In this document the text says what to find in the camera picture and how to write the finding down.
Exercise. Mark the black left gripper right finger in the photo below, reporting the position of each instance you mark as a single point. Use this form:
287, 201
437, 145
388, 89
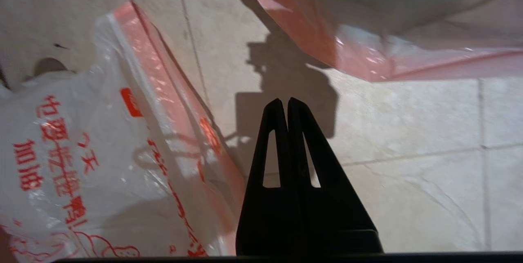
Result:
339, 222

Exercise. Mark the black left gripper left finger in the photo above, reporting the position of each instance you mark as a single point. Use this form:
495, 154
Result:
253, 222

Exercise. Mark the white red-printed plastic bag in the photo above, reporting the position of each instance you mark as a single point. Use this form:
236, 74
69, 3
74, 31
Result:
102, 152

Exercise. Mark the white garbage bag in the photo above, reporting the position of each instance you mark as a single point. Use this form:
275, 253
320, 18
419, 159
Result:
367, 30

